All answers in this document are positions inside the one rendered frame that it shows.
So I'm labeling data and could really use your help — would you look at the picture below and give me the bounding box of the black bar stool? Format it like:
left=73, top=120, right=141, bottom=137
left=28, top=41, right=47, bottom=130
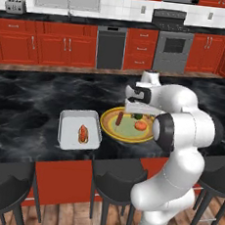
left=0, top=157, right=48, bottom=225
left=85, top=153, right=151, bottom=225
left=183, top=152, right=225, bottom=225

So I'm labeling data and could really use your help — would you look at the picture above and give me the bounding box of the grey tupperware container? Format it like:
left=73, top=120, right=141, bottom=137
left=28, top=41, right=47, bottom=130
left=56, top=106, right=106, bottom=155

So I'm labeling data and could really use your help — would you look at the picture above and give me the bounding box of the silver toaster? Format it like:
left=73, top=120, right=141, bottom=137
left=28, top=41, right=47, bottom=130
left=3, top=0, right=28, bottom=16

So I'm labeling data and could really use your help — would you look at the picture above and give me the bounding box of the steel oven with hob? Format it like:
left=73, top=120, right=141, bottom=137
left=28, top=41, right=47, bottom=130
left=146, top=8, right=198, bottom=75

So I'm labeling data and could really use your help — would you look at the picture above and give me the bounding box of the red drawer stack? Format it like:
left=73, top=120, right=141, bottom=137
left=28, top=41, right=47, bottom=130
left=122, top=26, right=159, bottom=73

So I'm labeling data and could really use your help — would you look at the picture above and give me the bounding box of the red kitchen island base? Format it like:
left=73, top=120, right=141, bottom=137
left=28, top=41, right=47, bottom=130
left=20, top=141, right=205, bottom=225

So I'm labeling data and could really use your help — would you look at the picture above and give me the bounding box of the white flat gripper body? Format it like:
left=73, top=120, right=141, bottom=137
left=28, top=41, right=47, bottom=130
left=123, top=98, right=165, bottom=118

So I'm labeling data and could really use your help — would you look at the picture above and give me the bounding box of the orange red tomato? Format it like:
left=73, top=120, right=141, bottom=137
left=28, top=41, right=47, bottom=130
left=133, top=119, right=149, bottom=133

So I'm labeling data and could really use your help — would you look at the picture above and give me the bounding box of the hot dog in bun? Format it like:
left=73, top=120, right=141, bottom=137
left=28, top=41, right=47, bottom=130
left=76, top=124, right=91, bottom=146

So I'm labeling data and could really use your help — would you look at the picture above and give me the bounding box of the red base cupboard run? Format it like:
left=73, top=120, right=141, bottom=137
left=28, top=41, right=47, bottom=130
left=0, top=15, right=100, bottom=75
left=183, top=31, right=225, bottom=84

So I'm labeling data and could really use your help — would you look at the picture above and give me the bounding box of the brown sausage on stick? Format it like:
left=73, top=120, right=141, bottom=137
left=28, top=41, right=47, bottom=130
left=113, top=110, right=125, bottom=135

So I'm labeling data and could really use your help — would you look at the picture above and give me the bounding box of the large yellow plate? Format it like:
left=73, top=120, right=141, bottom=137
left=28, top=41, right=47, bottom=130
left=97, top=104, right=160, bottom=147

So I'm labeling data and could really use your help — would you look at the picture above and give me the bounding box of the dark grey dishwasher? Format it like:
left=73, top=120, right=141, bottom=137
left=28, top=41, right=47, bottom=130
left=93, top=24, right=129, bottom=72

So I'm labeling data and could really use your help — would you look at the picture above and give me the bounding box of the green vegetable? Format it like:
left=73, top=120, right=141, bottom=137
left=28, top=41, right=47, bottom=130
left=131, top=112, right=145, bottom=121

